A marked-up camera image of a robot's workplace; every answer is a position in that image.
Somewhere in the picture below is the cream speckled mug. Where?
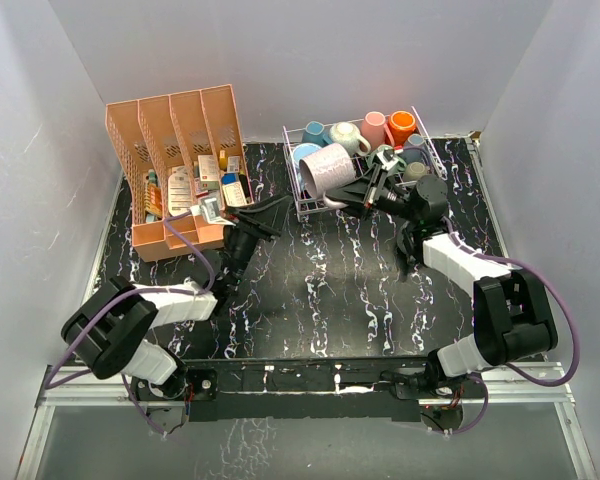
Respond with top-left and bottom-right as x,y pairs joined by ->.
328,122 -> 371,156

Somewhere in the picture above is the white wire dish rack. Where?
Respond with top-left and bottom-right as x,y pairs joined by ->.
281,106 -> 447,221

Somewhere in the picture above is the peach plastic file organizer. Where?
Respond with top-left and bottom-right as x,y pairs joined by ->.
105,85 -> 253,262

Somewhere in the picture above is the pink mug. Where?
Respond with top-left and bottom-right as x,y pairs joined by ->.
360,111 -> 394,150

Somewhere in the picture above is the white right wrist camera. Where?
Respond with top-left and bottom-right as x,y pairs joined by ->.
370,145 -> 405,177

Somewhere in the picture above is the white red medicine box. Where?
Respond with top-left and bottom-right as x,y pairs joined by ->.
197,155 -> 220,187

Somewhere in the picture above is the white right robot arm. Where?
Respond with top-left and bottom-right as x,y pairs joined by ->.
323,171 -> 558,397

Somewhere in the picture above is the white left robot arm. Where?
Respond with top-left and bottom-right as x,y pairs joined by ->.
61,195 -> 292,399

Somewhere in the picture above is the teal green cup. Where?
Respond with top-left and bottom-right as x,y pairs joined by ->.
366,144 -> 407,175

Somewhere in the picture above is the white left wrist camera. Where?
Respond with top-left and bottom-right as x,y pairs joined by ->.
190,196 -> 233,225

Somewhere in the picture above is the grey-blue printed mug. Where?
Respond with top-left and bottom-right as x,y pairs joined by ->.
404,133 -> 426,150

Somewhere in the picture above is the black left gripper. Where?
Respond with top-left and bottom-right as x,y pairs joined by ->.
224,195 -> 292,286

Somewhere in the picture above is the blue round container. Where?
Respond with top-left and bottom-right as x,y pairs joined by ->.
221,172 -> 239,185

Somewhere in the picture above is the yellow small box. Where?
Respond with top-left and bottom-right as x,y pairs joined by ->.
218,149 -> 228,171

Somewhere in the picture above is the olive grey small cup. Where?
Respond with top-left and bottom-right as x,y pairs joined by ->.
403,161 -> 429,182

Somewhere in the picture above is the orange mug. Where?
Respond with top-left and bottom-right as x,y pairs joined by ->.
388,110 -> 418,147

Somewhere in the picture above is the dark grey-green mug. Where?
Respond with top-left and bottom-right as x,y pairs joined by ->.
396,221 -> 422,274

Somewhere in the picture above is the white blister pack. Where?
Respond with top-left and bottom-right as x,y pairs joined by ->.
167,166 -> 193,216

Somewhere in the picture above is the lavender wide mug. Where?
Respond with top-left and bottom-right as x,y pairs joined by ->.
299,144 -> 357,200

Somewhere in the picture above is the white mug blue handle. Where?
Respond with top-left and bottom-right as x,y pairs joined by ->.
302,121 -> 331,147

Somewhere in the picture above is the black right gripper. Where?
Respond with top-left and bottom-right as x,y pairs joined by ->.
324,164 -> 420,224

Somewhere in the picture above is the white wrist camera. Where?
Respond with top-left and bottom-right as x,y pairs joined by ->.
190,196 -> 233,225
370,145 -> 405,177

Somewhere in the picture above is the orange medicine box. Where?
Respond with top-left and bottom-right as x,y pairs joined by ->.
144,182 -> 162,218

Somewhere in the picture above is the light blue mug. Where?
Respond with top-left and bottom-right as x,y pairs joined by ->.
291,142 -> 322,166

